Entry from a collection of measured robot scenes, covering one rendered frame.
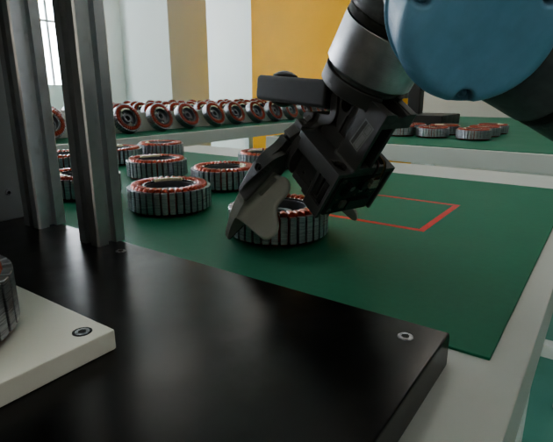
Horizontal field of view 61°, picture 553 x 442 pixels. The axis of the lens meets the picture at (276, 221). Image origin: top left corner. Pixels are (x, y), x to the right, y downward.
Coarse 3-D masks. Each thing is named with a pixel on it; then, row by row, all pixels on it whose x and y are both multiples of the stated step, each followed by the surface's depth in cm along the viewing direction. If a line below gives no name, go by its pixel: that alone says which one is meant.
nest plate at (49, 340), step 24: (24, 312) 27; (48, 312) 27; (72, 312) 27; (24, 336) 25; (48, 336) 25; (72, 336) 25; (96, 336) 25; (0, 360) 22; (24, 360) 22; (48, 360) 22; (72, 360) 23; (0, 384) 21; (24, 384) 22
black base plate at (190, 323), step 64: (64, 256) 40; (128, 256) 40; (128, 320) 29; (192, 320) 29; (256, 320) 29; (320, 320) 29; (384, 320) 29; (64, 384) 23; (128, 384) 23; (192, 384) 23; (256, 384) 23; (320, 384) 23; (384, 384) 23
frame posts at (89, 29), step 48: (0, 0) 43; (96, 0) 38; (0, 48) 45; (96, 48) 39; (48, 96) 47; (96, 96) 41; (48, 144) 47; (96, 144) 41; (48, 192) 49; (96, 192) 41; (96, 240) 42
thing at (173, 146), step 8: (128, 144) 109; (144, 144) 111; (152, 144) 110; (160, 144) 112; (168, 144) 111; (176, 144) 113; (64, 152) 98; (120, 152) 100; (128, 152) 101; (136, 152) 103; (144, 152) 111; (152, 152) 111; (160, 152) 111; (168, 152) 111; (176, 152) 113; (64, 160) 90; (120, 160) 101
